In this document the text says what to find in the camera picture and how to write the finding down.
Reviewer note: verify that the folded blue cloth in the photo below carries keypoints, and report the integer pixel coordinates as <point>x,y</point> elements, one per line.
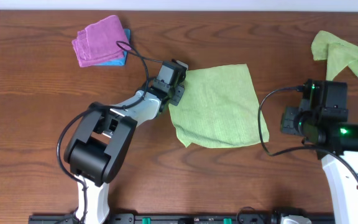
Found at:
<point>115,60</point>

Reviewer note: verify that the folded purple cloth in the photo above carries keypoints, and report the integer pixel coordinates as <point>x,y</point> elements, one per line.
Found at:
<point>97,42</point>

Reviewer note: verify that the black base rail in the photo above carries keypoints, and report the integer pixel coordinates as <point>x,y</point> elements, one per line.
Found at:
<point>244,215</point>

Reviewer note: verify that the crumpled green cloth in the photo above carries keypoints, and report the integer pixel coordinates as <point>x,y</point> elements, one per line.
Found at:
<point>337,53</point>

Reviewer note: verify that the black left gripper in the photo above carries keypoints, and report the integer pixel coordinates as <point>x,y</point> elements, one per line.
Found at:
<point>176,94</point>

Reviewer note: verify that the light green cloth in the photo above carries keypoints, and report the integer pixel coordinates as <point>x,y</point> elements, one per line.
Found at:
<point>219,109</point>

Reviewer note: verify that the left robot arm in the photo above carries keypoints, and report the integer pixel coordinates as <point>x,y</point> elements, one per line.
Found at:
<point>98,147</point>

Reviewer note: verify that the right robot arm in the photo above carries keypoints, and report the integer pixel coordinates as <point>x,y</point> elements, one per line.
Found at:
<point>325,129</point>

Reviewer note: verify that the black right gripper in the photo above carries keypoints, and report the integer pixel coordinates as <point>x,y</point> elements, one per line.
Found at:
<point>288,121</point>

